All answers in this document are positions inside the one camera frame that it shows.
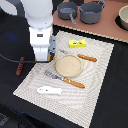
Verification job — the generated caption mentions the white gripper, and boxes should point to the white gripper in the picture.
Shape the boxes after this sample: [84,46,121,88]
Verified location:
[29,27,56,61]

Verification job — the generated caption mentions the brown sausage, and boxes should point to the brown sausage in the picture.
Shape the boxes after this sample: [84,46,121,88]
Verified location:
[16,57,25,76]

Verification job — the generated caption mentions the yellow butter box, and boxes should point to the yellow butter box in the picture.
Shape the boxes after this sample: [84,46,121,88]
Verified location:
[69,39,86,48]

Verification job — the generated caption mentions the grey saucepan with handle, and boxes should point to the grey saucepan with handle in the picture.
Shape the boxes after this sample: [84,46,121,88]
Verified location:
[57,2,78,24]

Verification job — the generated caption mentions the white toy fish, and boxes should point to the white toy fish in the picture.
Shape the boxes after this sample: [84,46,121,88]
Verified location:
[37,86,62,95]

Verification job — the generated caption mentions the grey cooking pot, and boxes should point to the grey cooking pot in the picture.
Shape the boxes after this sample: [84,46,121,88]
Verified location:
[79,0,105,24]

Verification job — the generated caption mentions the golden bread loaf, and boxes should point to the golden bread loaf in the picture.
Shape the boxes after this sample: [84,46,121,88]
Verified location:
[47,54,55,63]

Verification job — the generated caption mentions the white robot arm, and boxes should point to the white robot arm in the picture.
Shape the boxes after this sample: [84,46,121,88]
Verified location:
[0,0,53,61]

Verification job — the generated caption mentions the round wooden plate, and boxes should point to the round wooden plate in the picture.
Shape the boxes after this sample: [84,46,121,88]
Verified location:
[55,55,83,78]

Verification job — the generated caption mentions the pink toy stove board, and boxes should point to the pink toy stove board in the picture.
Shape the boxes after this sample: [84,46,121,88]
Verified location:
[53,0,128,43]

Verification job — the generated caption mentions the woven beige placemat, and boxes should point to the woven beige placemat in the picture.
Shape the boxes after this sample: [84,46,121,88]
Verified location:
[13,31,114,128]

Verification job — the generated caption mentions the beige bowl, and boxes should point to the beige bowl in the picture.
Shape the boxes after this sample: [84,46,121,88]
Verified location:
[119,5,128,30]

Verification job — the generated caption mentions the knife with orange handle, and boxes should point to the knife with orange handle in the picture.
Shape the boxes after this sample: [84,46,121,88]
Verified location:
[58,49,98,63]

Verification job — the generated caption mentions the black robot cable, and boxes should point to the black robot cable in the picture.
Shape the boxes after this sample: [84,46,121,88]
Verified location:
[0,49,38,65]

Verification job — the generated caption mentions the fork with orange handle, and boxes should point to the fork with orange handle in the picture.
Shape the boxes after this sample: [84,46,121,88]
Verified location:
[44,70,85,88]

